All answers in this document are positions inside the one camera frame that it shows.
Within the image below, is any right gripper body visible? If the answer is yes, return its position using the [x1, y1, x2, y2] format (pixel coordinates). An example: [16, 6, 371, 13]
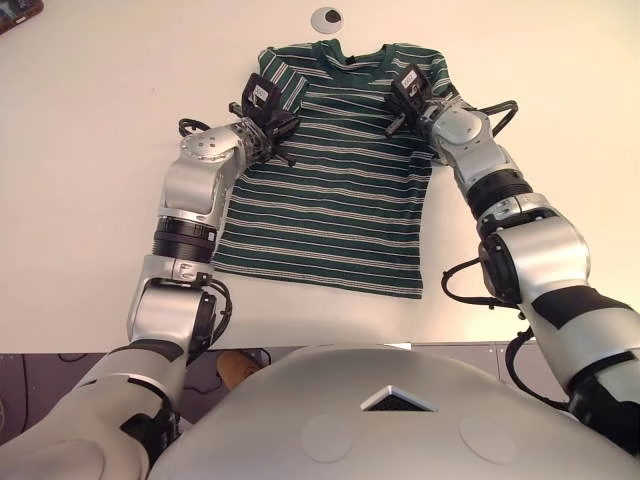
[383, 92, 441, 139]

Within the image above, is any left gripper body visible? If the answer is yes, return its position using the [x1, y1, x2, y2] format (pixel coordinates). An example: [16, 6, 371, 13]
[227, 101, 302, 167]

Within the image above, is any green striped T-shirt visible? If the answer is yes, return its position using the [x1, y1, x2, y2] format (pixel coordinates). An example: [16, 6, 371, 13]
[211, 41, 465, 302]

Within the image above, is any robot body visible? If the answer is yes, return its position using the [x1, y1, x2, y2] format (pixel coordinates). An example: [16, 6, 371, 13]
[148, 345, 619, 480]

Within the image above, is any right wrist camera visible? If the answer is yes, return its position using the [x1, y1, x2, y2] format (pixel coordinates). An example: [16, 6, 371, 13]
[390, 63, 437, 109]

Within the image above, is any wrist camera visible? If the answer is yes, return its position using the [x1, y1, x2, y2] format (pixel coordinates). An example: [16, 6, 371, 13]
[241, 73, 284, 123]
[390, 63, 437, 109]

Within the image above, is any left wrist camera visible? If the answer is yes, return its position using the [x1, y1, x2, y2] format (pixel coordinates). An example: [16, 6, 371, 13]
[241, 73, 284, 123]

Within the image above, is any black cable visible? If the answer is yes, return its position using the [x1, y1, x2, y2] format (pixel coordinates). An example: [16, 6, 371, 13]
[477, 99, 519, 137]
[440, 256, 507, 307]
[504, 327, 572, 407]
[178, 117, 213, 139]

